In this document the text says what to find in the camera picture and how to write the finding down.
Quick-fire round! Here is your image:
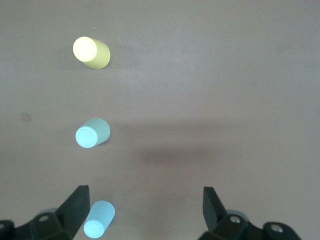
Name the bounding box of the mint green plastic cup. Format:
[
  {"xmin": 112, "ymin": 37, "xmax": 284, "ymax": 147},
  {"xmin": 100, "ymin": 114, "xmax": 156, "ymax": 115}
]
[{"xmin": 74, "ymin": 117, "xmax": 111, "ymax": 150}]

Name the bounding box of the brown table mat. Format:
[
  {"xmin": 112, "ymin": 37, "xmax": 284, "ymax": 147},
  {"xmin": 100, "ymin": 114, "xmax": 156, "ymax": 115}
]
[{"xmin": 0, "ymin": 0, "xmax": 320, "ymax": 240}]

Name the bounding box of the yellow plastic cup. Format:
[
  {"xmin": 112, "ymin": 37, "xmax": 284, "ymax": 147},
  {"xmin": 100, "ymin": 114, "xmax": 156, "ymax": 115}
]
[{"xmin": 72, "ymin": 36, "xmax": 111, "ymax": 71}]

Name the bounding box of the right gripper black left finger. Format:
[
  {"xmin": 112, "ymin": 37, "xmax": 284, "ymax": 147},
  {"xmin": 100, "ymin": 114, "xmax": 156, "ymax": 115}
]
[{"xmin": 0, "ymin": 185, "xmax": 91, "ymax": 240}]

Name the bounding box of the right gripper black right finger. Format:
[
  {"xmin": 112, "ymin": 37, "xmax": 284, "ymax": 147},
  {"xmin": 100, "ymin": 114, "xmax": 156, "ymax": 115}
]
[{"xmin": 198, "ymin": 186, "xmax": 303, "ymax": 240}]

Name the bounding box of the light blue plastic cup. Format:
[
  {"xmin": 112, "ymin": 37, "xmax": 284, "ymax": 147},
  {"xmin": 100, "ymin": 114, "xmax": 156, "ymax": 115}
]
[{"xmin": 83, "ymin": 199, "xmax": 116, "ymax": 239}]

